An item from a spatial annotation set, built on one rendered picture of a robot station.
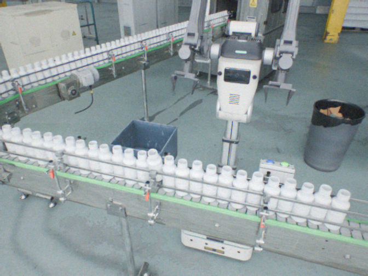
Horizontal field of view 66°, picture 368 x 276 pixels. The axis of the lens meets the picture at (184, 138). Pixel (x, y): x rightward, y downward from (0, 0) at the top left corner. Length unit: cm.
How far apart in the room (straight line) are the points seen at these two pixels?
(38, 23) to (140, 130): 343
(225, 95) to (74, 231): 161
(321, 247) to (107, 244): 159
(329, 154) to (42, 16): 432
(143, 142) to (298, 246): 116
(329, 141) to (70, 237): 244
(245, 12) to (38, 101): 321
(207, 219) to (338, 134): 200
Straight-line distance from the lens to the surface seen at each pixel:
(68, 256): 241
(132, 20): 700
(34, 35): 504
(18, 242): 264
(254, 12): 458
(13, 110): 242
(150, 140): 192
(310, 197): 114
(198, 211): 122
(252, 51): 167
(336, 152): 313
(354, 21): 1033
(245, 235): 127
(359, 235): 127
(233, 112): 173
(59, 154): 137
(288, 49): 143
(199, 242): 218
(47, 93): 253
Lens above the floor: 186
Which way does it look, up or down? 33 degrees down
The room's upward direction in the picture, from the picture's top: straight up
